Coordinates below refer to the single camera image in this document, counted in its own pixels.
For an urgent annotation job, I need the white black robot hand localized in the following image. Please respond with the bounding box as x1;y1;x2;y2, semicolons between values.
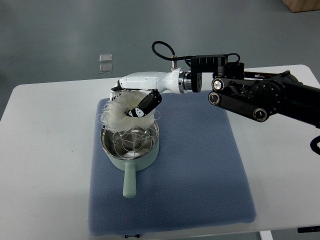
111;68;192;118

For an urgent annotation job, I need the white vermicelli nest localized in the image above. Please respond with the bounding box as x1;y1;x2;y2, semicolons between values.
98;90;162;133

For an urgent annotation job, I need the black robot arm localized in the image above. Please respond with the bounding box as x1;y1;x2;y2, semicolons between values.
183;54;320;128

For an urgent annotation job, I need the mint green steel pot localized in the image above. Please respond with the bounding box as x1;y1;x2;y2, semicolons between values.
100;121;160;199

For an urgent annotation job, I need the lower clear floor plate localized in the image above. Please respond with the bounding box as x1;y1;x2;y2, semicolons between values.
99;63;113;74

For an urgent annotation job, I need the clear floor plate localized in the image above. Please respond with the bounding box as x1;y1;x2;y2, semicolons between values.
99;63;113;74
99;53;113;63

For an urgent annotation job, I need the upper clear floor plate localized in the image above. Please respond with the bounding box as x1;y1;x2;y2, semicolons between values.
99;53;113;63

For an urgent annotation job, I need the blue textured mat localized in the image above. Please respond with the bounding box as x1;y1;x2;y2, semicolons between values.
88;91;256;236

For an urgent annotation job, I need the wooden box corner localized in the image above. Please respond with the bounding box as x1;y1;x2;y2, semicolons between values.
282;0;320;13

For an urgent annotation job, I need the white table leg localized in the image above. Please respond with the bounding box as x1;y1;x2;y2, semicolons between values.
259;230;273;240

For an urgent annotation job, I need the black table control panel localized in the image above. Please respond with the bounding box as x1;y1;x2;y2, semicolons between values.
297;225;320;234

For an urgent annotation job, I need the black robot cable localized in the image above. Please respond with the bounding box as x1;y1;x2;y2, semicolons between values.
151;40;241;63

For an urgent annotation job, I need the wire steaming rack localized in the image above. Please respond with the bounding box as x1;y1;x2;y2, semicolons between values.
112;132;152;159

